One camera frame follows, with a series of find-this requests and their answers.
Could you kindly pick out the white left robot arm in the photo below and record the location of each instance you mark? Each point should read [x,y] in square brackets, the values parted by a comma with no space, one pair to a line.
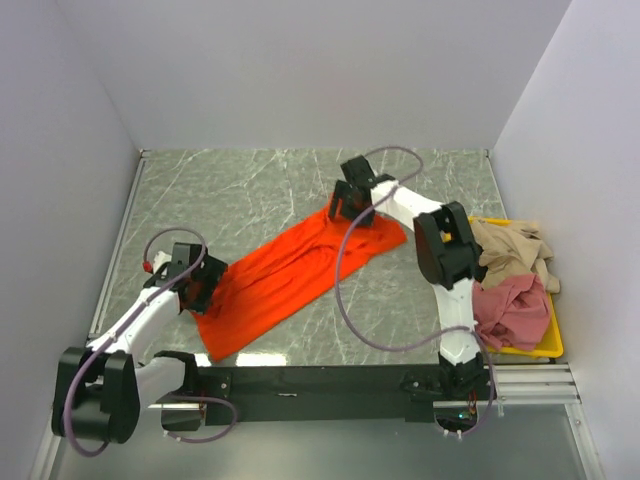
[104,420]

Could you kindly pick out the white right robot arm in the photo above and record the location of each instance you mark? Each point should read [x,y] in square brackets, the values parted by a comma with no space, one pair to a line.
[447,257]

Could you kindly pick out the orange t shirt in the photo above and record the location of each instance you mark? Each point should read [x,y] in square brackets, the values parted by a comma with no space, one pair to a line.
[271,284]

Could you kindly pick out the pink t shirt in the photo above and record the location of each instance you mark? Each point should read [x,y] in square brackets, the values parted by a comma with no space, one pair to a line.
[516,313]

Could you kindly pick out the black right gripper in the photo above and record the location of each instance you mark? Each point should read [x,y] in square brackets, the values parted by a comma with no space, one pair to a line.
[341,192]

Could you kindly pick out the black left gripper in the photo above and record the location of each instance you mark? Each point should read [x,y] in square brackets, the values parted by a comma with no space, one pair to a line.
[213,271]

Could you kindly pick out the black base crossbar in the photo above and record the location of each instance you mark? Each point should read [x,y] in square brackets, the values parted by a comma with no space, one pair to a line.
[178,414]

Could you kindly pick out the yellow plastic bin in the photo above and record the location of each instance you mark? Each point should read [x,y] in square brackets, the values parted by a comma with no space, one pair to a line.
[550,345]

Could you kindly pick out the beige t shirt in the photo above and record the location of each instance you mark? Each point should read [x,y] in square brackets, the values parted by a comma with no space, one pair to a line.
[512,249]

